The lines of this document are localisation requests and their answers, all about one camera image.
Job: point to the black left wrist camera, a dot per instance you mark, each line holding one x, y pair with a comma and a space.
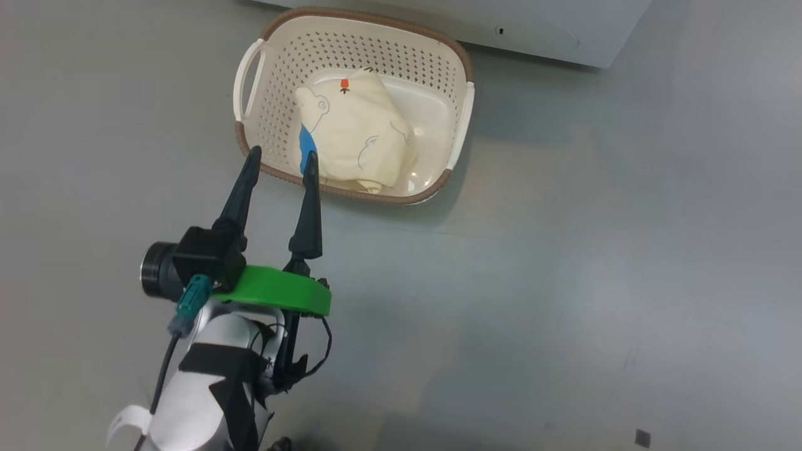
200, 257

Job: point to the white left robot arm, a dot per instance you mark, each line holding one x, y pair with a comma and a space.
188, 407

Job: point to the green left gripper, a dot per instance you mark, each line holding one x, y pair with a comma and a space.
282, 291

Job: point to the cream garment with bear print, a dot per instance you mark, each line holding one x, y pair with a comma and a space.
357, 125

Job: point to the cream perforated laundry basket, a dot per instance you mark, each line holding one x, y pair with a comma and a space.
432, 106

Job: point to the small dark floor marker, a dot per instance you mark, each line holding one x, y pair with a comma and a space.
642, 438

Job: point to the white washing machine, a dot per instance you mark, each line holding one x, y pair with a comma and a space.
564, 25

